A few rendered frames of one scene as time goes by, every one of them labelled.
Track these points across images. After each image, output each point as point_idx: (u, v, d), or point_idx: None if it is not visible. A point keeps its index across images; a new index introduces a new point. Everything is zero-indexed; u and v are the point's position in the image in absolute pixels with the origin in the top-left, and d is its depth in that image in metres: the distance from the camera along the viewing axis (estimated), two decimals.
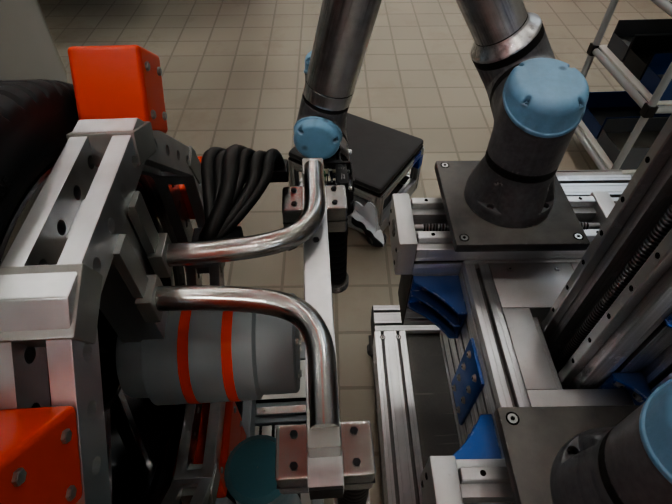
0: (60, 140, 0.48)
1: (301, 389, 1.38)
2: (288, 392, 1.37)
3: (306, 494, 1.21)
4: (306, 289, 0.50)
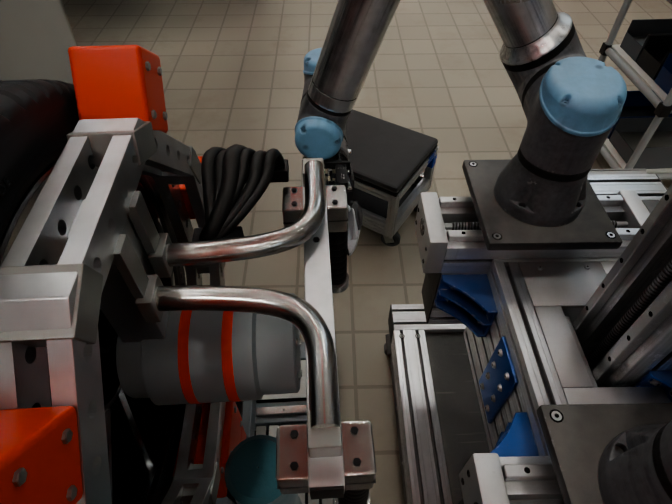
0: (60, 140, 0.48)
1: None
2: (306, 391, 1.38)
3: None
4: (306, 289, 0.50)
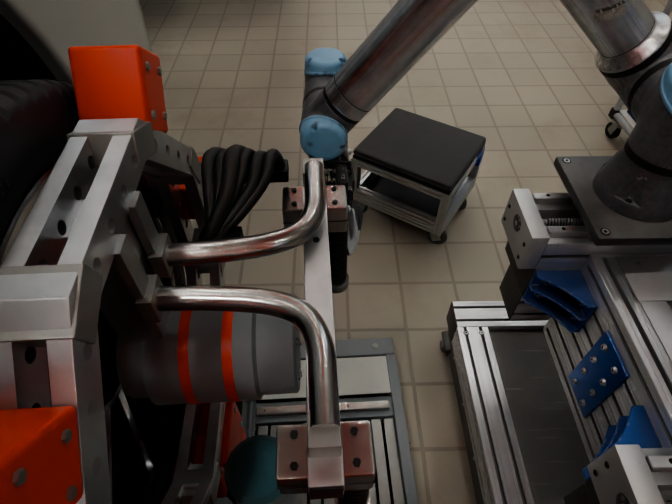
0: (60, 140, 0.48)
1: (382, 385, 1.39)
2: (369, 387, 1.38)
3: (398, 488, 1.22)
4: (306, 289, 0.50)
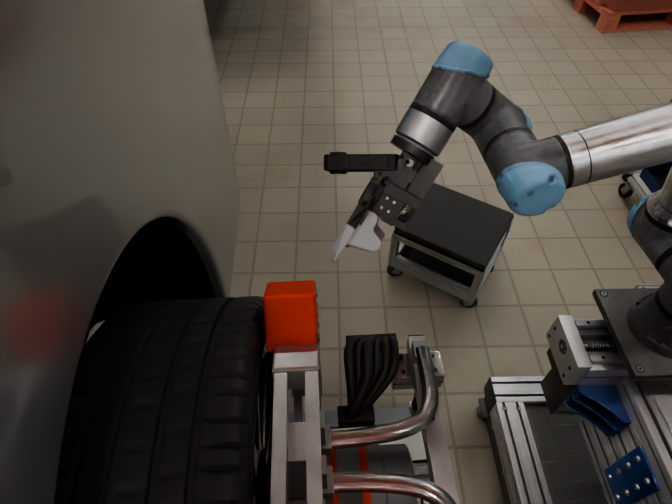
0: (258, 365, 0.66)
1: None
2: (417, 454, 1.56)
3: None
4: (433, 467, 0.68)
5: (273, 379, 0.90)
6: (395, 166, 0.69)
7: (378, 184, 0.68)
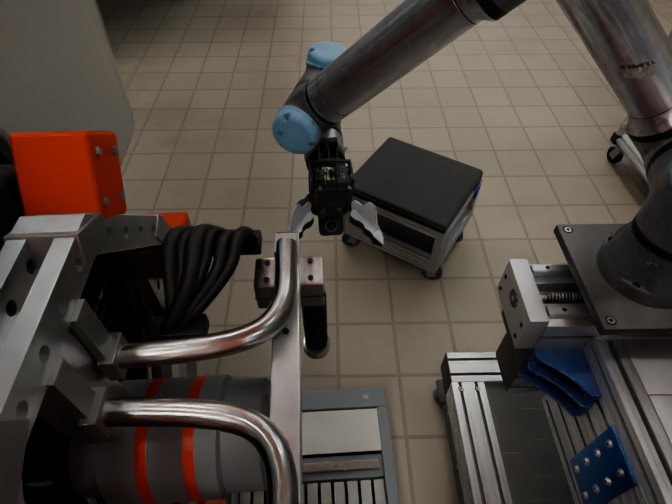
0: (0, 237, 0.44)
1: (372, 442, 1.31)
2: (358, 444, 1.31)
3: None
4: (272, 394, 0.46)
5: (111, 301, 0.68)
6: None
7: (307, 194, 0.81)
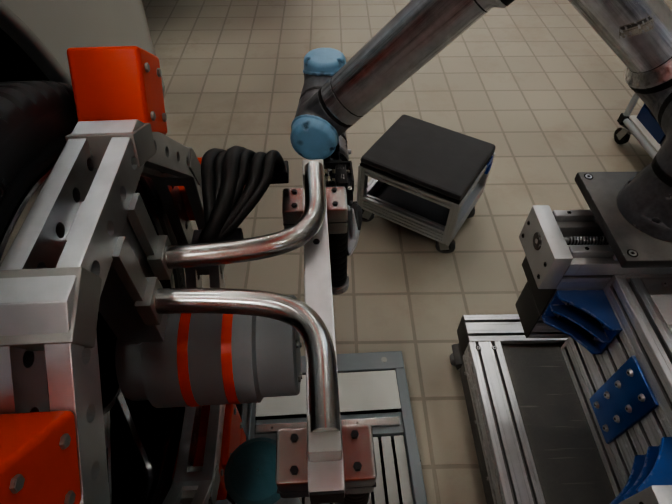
0: (59, 142, 0.48)
1: (392, 401, 1.36)
2: (378, 403, 1.35)
3: None
4: (306, 291, 0.50)
5: None
6: None
7: None
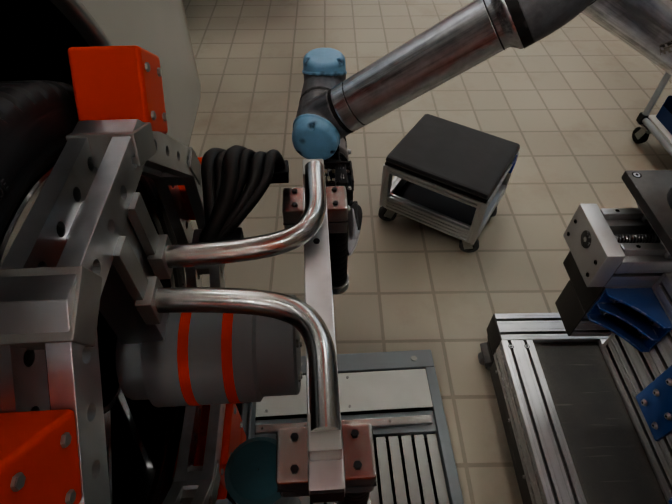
0: (58, 141, 0.48)
1: (423, 399, 1.36)
2: (410, 402, 1.35)
3: None
4: (306, 291, 0.50)
5: None
6: None
7: None
